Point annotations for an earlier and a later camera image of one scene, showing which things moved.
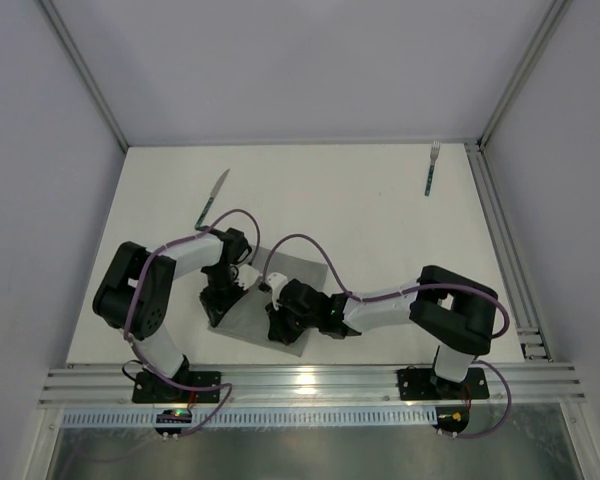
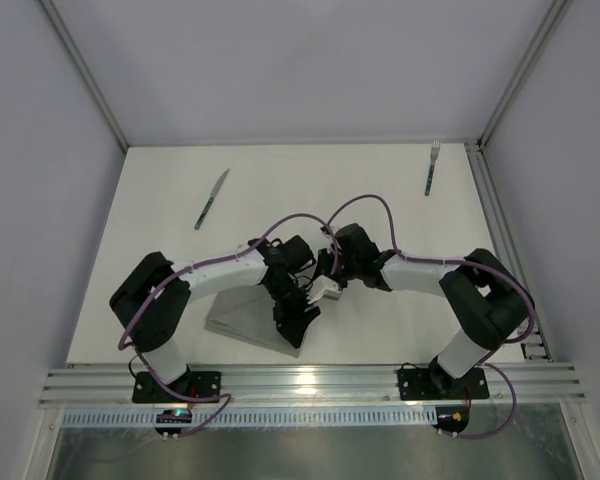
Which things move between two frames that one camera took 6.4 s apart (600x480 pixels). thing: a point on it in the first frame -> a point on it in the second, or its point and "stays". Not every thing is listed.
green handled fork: x=435 y=146 stays
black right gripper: x=282 y=325 -> x=323 y=265
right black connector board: x=452 y=419 stays
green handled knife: x=211 y=199 stays
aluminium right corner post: x=525 y=72 stays
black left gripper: x=220 y=305 -> x=290 y=310
